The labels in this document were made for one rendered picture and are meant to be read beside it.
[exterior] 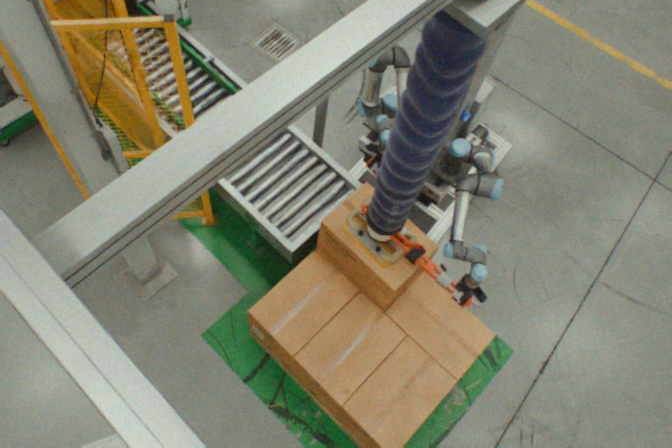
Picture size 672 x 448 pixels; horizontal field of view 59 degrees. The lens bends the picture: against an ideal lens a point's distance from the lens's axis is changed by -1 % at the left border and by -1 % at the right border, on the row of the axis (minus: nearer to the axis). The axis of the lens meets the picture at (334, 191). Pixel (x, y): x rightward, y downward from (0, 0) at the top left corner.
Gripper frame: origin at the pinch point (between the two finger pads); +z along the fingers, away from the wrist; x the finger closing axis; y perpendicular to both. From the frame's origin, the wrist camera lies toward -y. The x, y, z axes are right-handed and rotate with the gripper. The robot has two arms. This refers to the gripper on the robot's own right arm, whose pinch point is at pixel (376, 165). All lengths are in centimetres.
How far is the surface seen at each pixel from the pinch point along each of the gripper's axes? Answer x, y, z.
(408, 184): -34, 38, -67
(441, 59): -37, 33, -153
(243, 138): -126, 36, -197
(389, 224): -33, 37, -21
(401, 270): -34, 54, 13
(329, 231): -45.9, 8.0, 15.5
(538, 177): 154, 67, 107
